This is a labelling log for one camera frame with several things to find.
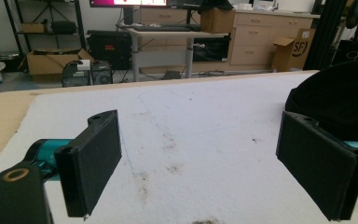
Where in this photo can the black metal stand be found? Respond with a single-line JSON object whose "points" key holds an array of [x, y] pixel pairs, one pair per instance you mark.
{"points": [[324, 34]]}

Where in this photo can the black bag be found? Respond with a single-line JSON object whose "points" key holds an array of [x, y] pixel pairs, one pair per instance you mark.
{"points": [[63, 27]]}

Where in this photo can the small black computer tower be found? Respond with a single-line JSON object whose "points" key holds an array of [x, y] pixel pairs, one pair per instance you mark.
{"points": [[102, 74]]}

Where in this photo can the black keyboard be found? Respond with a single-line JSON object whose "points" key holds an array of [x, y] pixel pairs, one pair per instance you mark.
{"points": [[161, 28]]}

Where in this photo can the black metal shelf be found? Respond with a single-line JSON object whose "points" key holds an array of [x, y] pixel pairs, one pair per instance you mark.
{"points": [[79, 25]]}

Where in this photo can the printed cardboard box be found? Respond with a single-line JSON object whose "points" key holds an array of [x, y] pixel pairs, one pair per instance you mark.
{"points": [[295, 51]]}

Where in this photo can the white table mat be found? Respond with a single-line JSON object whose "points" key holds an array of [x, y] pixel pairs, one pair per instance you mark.
{"points": [[199, 124]]}

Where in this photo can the black cloth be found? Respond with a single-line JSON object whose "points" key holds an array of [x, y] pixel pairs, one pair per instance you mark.
{"points": [[338, 96]]}

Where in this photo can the small cardboard box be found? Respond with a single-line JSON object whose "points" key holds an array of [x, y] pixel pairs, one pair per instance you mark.
{"points": [[33, 27]]}

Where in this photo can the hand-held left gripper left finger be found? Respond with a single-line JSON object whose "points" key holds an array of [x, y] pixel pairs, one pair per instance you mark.
{"points": [[88, 161]]}

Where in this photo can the black equipment case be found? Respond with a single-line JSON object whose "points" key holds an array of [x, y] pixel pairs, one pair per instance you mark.
{"points": [[108, 48]]}

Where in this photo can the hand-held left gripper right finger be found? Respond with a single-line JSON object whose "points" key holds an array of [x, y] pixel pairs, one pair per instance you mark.
{"points": [[317, 161]]}

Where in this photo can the plain cardboard box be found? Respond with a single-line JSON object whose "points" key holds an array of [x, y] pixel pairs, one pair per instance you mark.
{"points": [[217, 20]]}

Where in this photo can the wooden drawer cabinet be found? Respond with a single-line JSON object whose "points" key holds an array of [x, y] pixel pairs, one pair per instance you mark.
{"points": [[251, 37]]}

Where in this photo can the computer monitor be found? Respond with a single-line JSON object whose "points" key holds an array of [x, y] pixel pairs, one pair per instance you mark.
{"points": [[127, 2]]}

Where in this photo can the open cardboard box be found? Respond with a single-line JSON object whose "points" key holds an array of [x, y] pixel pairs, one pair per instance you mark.
{"points": [[48, 63]]}

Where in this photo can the white desk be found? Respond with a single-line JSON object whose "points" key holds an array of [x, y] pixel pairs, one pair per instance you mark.
{"points": [[174, 34]]}

